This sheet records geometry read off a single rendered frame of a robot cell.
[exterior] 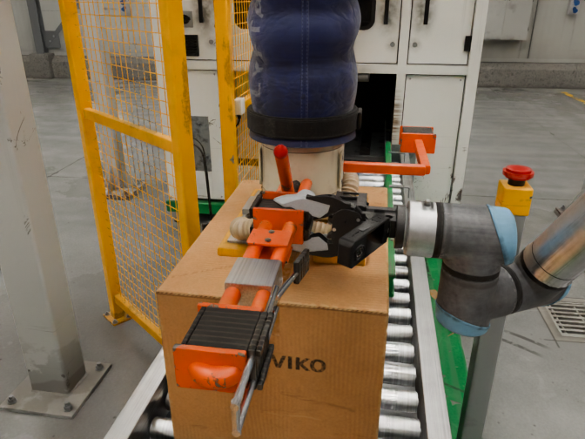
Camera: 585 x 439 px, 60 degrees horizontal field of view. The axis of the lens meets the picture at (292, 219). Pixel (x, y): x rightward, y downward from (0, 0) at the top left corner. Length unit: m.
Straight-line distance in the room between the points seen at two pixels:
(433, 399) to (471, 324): 0.39
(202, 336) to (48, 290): 1.49
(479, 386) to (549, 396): 0.73
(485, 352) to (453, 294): 0.69
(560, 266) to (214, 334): 0.57
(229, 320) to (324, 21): 0.57
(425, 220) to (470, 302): 0.16
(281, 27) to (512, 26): 8.65
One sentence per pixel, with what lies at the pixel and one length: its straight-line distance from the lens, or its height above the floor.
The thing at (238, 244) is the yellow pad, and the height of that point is 0.97.
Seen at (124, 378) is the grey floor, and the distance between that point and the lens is 2.27.
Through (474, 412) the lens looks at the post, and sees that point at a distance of 1.68.
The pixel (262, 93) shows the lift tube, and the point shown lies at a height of 1.25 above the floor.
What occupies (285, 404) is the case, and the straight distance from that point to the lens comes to 0.99.
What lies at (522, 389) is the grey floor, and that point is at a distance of 2.30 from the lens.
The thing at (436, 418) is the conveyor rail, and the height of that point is 0.59.
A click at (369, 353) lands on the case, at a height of 0.87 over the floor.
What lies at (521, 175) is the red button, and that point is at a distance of 1.31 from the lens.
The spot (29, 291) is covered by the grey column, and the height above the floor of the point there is 0.47.
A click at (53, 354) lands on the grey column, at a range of 2.14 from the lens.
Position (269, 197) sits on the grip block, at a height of 1.10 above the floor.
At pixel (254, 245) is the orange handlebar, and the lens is 0.74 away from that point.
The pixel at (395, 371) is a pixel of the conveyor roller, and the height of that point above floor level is 0.55.
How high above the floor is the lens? 1.41
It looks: 24 degrees down
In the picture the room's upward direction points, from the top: straight up
